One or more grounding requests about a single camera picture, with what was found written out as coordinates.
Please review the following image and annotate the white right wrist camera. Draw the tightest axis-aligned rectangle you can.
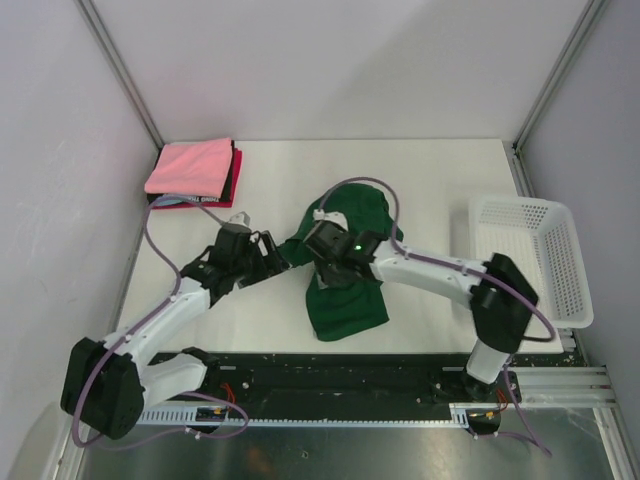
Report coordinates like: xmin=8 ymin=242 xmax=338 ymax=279
xmin=312 ymin=209 xmax=349 ymax=231

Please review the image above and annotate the aluminium frame post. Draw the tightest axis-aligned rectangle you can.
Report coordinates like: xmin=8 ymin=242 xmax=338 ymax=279
xmin=74 ymin=0 xmax=165 ymax=150
xmin=513 ymin=0 xmax=609 ymax=151

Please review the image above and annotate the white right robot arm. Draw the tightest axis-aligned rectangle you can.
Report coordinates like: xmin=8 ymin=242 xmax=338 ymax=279
xmin=303 ymin=220 xmax=539 ymax=401

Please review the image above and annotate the right aluminium frame post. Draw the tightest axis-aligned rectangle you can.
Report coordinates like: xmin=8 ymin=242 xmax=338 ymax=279
xmin=513 ymin=0 xmax=609 ymax=151

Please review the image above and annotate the grey slotted cable duct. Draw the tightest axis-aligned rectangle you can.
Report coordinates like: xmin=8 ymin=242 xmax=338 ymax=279
xmin=134 ymin=403 xmax=474 ymax=429

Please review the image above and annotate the green t shirt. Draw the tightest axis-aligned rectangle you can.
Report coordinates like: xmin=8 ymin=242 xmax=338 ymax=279
xmin=278 ymin=183 xmax=393 ymax=342

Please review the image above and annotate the white perforated plastic basket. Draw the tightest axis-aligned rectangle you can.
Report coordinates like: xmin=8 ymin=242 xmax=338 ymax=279
xmin=469 ymin=195 xmax=594 ymax=329

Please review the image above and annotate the left aluminium frame post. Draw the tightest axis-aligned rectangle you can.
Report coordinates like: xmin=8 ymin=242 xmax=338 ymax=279
xmin=74 ymin=0 xmax=165 ymax=150

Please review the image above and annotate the red folded t shirt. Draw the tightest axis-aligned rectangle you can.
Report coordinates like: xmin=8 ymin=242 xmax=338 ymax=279
xmin=149 ymin=149 xmax=244 ymax=211

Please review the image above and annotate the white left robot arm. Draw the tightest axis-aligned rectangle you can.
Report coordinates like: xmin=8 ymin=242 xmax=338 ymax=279
xmin=60 ymin=222 xmax=289 ymax=447

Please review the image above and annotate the black printed folded t shirt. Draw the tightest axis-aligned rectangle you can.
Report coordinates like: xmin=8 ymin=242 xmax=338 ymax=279
xmin=147 ymin=146 xmax=240 ymax=207

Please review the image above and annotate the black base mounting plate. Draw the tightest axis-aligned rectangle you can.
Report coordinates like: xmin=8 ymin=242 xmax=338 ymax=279
xmin=164 ymin=352 xmax=523 ymax=407

